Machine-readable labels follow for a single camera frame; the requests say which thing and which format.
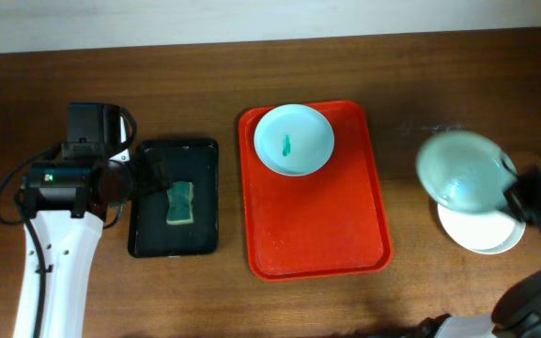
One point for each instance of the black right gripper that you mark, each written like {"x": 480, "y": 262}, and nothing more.
{"x": 516, "y": 192}

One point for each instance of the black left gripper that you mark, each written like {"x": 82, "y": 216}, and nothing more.
{"x": 153, "y": 180}

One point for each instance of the green yellow sponge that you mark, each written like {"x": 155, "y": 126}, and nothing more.
{"x": 180, "y": 199}

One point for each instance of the white plate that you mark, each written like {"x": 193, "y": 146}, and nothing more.
{"x": 484, "y": 233}

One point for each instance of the light green plate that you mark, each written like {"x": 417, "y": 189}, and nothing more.
{"x": 465, "y": 172}

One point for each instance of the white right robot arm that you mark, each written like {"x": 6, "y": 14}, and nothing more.
{"x": 518, "y": 311}

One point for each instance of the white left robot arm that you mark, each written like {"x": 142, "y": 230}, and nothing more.
{"x": 63, "y": 204}

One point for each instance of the black rectangular tray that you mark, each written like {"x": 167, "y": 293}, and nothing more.
{"x": 194, "y": 160}

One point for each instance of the red plastic tray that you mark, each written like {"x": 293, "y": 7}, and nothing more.
{"x": 331, "y": 222}

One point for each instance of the light blue plate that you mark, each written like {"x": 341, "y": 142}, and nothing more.
{"x": 294, "y": 140}

